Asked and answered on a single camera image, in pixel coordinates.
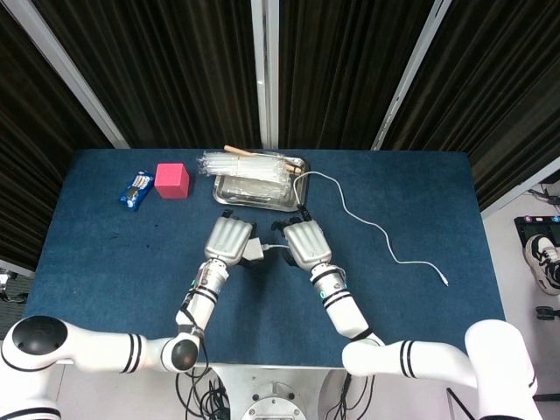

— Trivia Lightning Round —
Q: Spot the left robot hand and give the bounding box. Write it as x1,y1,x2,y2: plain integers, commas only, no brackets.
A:
203,209,268,268

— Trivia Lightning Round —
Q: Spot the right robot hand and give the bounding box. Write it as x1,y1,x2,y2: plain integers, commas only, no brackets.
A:
270,205,333,270

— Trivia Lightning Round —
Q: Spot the white charger block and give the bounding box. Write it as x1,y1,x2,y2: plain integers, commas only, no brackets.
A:
241,237,269,263

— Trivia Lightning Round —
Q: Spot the white usb cable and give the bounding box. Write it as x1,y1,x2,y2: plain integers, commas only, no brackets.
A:
264,171,451,289

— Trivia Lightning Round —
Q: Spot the metal tray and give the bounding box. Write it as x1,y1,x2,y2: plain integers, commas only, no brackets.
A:
213,152,311,214

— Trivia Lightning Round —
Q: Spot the clear plastic straw bundle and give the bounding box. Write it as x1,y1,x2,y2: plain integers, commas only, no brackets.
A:
195,150,295,193

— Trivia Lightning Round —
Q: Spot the pink foam cube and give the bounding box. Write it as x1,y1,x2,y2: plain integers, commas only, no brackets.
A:
153,162,193,200

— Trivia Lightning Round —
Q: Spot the wooden stick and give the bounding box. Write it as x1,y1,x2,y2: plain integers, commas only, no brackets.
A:
223,144,306,175

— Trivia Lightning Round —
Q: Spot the blue cookie packet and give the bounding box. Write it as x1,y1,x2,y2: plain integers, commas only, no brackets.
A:
116,170,154,214

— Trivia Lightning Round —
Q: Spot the blue table cloth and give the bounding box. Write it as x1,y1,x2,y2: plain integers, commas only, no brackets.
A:
19,148,515,371

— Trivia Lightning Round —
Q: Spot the dark pleated curtain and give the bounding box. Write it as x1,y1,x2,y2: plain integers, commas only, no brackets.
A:
380,0,560,212
0,0,116,263
278,0,435,151
32,0,263,150

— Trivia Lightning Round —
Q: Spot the black and white sneaker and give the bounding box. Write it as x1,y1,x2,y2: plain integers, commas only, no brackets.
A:
524,234,560,296

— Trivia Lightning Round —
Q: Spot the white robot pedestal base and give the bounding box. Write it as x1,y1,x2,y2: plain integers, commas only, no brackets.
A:
205,365,351,420

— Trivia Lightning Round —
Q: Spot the white frame post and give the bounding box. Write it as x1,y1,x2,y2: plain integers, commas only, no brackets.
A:
371,0,459,151
2,0,130,150
250,0,281,150
479,168,560,219

